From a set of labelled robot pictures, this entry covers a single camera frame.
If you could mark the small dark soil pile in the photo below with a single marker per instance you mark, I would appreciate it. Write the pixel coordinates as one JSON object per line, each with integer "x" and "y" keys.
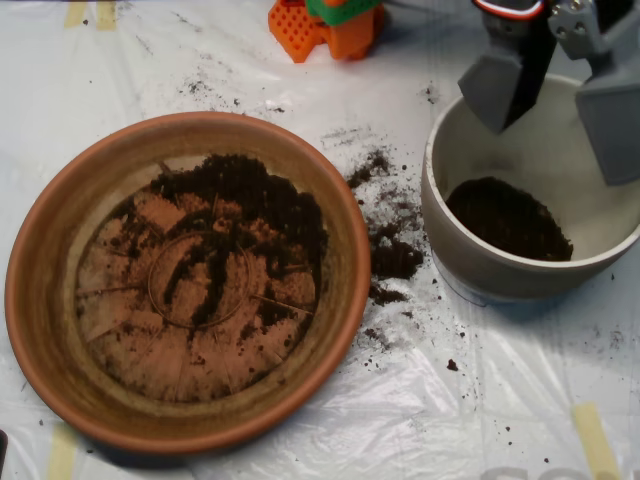
{"x": 510, "y": 225}

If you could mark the large dark soil pile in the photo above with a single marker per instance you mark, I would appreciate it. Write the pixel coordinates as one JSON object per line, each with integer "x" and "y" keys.
{"x": 270, "y": 200}

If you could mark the white ceramic pot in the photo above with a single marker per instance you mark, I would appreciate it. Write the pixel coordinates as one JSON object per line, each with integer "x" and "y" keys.
{"x": 550, "y": 150}

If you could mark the scattered spilled dark soil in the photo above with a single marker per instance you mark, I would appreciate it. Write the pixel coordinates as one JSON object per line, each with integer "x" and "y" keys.
{"x": 395, "y": 262}

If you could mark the small dark brown crumb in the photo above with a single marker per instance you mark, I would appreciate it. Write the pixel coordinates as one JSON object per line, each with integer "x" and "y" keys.
{"x": 452, "y": 365}

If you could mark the terracotta clay dish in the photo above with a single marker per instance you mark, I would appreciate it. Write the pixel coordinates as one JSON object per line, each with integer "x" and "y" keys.
{"x": 50, "y": 300}

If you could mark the beige masking tape strip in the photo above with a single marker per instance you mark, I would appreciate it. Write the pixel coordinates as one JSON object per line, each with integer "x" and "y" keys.
{"x": 106, "y": 16}
{"x": 75, "y": 15}
{"x": 595, "y": 440}
{"x": 62, "y": 455}

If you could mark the clear plastic sheet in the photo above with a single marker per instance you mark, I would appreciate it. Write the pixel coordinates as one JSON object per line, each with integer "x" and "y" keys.
{"x": 450, "y": 425}

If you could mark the black object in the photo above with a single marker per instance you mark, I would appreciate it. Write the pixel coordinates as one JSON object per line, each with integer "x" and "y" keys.
{"x": 3, "y": 455}

